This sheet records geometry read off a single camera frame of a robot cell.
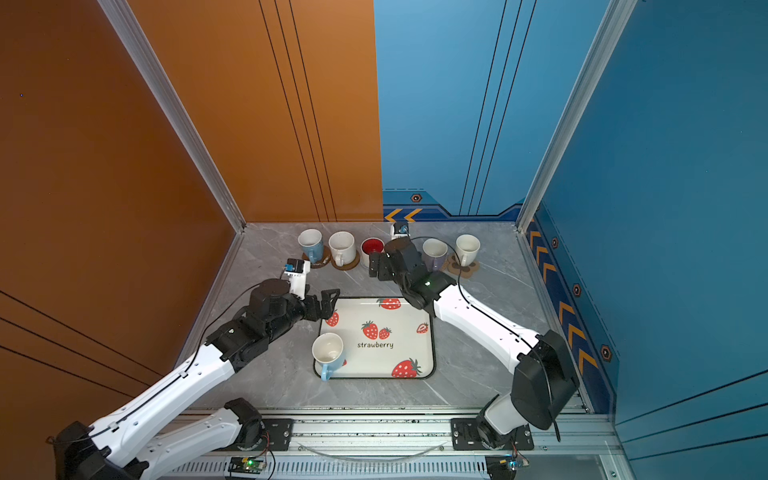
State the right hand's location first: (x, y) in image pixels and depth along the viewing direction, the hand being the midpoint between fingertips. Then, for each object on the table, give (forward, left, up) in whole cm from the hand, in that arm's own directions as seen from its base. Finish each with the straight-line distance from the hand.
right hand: (382, 256), depth 81 cm
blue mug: (+16, +25, -11) cm, 31 cm away
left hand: (-9, +14, -1) cm, 17 cm away
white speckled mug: (+18, +15, -17) cm, 29 cm away
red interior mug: (+17, +6, -15) cm, 23 cm away
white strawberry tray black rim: (-13, +1, -23) cm, 27 cm away
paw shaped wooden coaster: (+10, -27, -21) cm, 36 cm away
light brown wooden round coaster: (+13, +13, -21) cm, 28 cm away
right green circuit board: (-44, -29, -26) cm, 59 cm away
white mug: (+14, -27, -13) cm, 33 cm away
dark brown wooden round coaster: (+17, +22, -21) cm, 35 cm away
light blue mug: (-18, +16, -20) cm, 32 cm away
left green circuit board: (-44, +33, -25) cm, 60 cm away
